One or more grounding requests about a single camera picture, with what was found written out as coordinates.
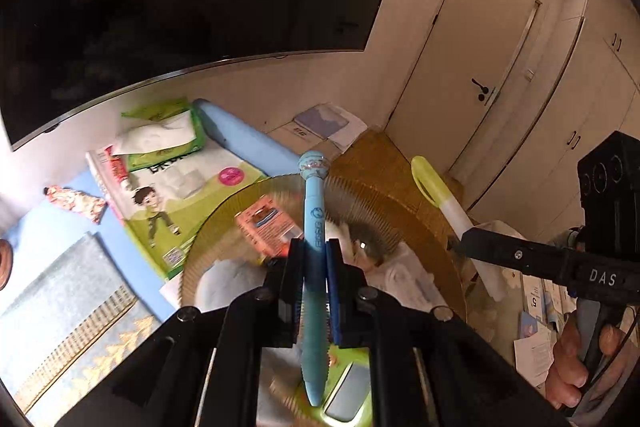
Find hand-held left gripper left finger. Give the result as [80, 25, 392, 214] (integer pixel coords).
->
[55, 239, 306, 427]

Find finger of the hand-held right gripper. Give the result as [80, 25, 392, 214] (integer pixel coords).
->
[447, 227, 576, 295]

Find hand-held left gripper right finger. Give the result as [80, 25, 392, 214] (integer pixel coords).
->
[325, 239, 566, 427]

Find salmon pink card pack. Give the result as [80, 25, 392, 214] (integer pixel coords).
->
[234, 196, 304, 259]

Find yellow white highlighter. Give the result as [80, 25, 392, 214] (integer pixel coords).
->
[410, 155, 474, 244]

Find teal pen with ball top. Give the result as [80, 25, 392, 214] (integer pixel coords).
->
[297, 150, 332, 408]

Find woven wicker basket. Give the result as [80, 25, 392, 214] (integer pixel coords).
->
[181, 174, 468, 427]

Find person's right hand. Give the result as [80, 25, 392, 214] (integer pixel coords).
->
[545, 311, 633, 410]

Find white plastic bag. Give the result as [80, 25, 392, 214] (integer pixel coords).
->
[470, 219, 526, 303]

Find blue white leaflet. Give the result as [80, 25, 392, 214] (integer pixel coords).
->
[520, 309, 543, 338]

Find green handheld device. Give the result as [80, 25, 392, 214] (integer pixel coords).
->
[292, 346, 375, 427]

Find white paper sheet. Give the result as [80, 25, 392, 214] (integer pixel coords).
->
[514, 327, 556, 388]

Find cream wardrobe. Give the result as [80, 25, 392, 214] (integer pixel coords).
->
[447, 0, 640, 248]

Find woven rattan stool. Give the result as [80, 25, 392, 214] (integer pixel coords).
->
[327, 128, 468, 268]

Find green cartoon boy book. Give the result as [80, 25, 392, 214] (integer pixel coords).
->
[86, 146, 269, 282]

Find white blue booklet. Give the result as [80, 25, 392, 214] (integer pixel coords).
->
[292, 104, 369, 146]

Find green tissue pack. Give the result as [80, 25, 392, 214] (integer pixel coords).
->
[114, 98, 207, 171]

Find small red white tube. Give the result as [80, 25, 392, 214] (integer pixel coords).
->
[107, 146, 132, 188]

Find white room door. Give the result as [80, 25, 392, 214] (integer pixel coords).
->
[386, 0, 544, 175]

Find blue patterned desk mat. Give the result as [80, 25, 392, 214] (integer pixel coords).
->
[0, 232, 168, 413]

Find red patterned tube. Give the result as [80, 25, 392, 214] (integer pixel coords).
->
[42, 185, 108, 226]

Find phone stand with brown base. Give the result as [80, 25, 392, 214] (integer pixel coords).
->
[0, 239, 14, 292]

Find black flat screen monitor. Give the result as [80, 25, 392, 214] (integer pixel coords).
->
[0, 0, 408, 152]

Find black door handle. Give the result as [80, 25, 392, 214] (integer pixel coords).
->
[471, 78, 493, 104]

